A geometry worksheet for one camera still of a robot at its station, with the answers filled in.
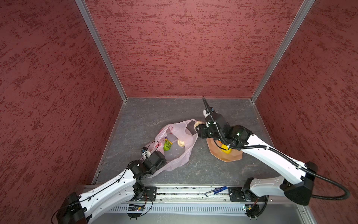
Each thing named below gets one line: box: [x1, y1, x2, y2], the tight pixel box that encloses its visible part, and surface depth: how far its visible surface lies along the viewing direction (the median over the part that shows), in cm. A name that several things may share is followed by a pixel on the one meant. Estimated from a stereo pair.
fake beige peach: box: [177, 140, 185, 147], surface depth 90 cm
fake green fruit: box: [163, 139, 173, 152], surface depth 88 cm
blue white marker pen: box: [205, 185, 228, 197], surface depth 76 cm
